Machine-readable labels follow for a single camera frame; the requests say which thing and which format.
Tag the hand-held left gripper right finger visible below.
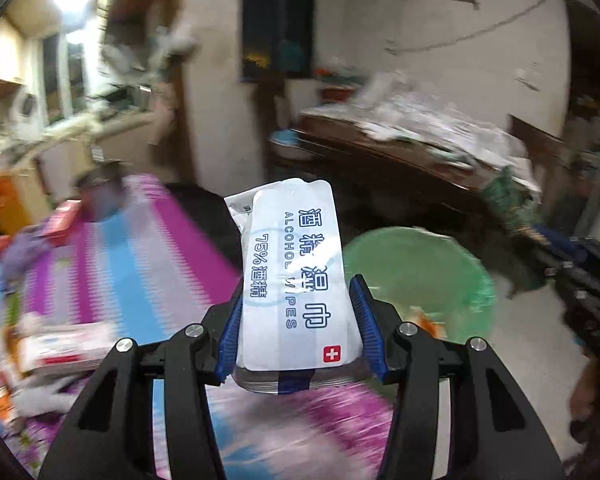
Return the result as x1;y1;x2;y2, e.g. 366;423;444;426
349;274;567;480

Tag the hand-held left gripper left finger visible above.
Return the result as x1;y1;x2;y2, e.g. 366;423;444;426
39;285;244;480

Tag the green plastic basin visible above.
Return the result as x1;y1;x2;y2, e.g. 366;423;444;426
342;227;497;378

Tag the white wet wipes packet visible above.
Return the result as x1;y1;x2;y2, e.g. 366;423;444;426
224;177;367;397

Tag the striped floral tablecloth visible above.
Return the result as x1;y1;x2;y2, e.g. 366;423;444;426
0;172;397;480

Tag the dark wooden table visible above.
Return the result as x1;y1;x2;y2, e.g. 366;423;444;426
294;109;542;213

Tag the white and red carton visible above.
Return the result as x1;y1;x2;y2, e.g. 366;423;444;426
16;321;117;377

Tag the metal pot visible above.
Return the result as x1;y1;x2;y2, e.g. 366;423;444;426
76;159;130;222

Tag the blue plastic basin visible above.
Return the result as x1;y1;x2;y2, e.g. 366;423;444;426
271;129;307;162

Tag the red cardboard box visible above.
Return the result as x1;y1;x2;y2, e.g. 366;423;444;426
41;199;84;245

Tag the pile of clear plastic sheets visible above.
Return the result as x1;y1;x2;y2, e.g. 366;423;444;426
352;71;533;173

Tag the purple snack packet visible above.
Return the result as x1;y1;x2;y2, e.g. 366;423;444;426
0;232;52;277

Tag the red plastic basin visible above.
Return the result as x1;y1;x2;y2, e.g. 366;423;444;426
321;85;357;105

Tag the kitchen counter with cabinets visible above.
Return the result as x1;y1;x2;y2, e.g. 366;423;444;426
0;107;158;196

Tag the orange juice bottle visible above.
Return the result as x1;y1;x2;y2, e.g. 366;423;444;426
0;170;31;236

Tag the hanging white plastic bag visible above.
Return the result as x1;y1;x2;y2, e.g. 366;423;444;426
149;14;197;63

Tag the dark window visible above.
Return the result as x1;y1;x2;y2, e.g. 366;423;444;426
241;0;315;82

